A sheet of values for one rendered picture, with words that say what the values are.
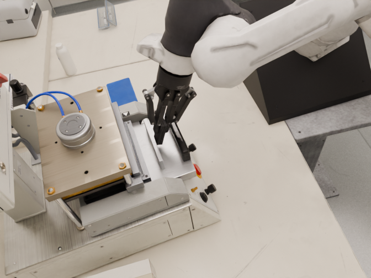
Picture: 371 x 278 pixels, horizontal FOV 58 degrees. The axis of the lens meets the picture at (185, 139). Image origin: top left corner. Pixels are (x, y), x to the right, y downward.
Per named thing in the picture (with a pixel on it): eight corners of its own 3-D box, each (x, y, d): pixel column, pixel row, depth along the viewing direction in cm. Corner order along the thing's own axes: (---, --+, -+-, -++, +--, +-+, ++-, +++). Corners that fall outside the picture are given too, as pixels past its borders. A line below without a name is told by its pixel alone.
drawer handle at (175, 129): (183, 162, 86) (181, 153, 83) (165, 121, 95) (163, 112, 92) (191, 159, 86) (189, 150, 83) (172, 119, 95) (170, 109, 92)
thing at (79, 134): (33, 227, 74) (3, 199, 64) (25, 127, 92) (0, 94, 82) (139, 188, 77) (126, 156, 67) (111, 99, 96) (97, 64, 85)
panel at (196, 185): (218, 214, 100) (189, 197, 85) (184, 140, 117) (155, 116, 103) (224, 210, 99) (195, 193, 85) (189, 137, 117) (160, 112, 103)
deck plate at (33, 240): (6, 276, 78) (4, 274, 77) (3, 160, 98) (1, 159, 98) (192, 205, 84) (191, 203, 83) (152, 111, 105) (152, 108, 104)
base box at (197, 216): (40, 292, 92) (8, 273, 78) (31, 181, 114) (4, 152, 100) (221, 220, 99) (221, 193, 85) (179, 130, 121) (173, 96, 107)
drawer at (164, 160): (86, 218, 83) (74, 204, 77) (73, 151, 97) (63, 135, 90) (196, 177, 87) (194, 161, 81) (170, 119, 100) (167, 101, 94)
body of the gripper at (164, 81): (163, 77, 68) (155, 111, 74) (201, 76, 71) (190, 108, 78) (153, 55, 72) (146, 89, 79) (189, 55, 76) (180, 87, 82)
